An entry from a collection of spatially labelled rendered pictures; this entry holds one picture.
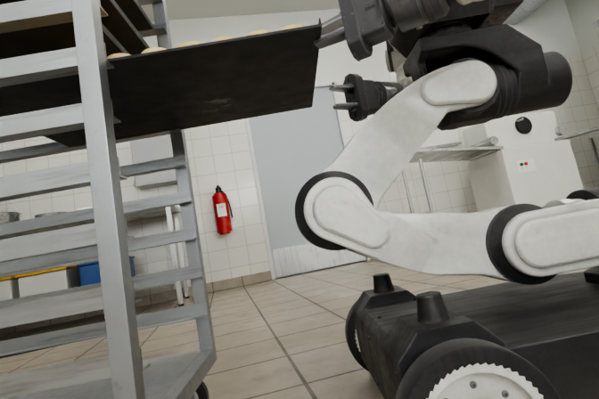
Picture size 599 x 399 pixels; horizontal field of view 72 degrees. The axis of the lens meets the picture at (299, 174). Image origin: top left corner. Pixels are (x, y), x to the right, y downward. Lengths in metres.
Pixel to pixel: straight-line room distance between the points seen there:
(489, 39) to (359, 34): 0.32
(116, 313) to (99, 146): 0.23
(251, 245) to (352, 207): 3.74
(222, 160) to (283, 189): 0.73
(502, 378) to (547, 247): 0.29
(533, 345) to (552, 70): 0.52
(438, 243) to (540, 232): 0.17
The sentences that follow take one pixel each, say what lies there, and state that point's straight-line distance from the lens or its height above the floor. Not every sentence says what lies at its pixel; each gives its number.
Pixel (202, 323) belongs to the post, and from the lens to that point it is 1.06.
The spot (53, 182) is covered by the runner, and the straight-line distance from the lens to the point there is 0.70.
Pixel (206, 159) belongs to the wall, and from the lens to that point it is 4.53.
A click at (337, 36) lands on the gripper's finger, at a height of 0.67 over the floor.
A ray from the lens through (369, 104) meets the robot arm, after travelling 1.08.
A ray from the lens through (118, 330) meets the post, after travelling 0.62.
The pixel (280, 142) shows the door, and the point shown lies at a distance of 4.65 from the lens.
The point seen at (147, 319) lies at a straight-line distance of 1.09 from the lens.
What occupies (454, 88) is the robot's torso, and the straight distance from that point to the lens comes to 0.82.
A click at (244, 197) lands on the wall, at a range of 4.46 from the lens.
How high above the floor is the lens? 0.36
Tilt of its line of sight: 9 degrees up
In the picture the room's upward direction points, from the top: 10 degrees counter-clockwise
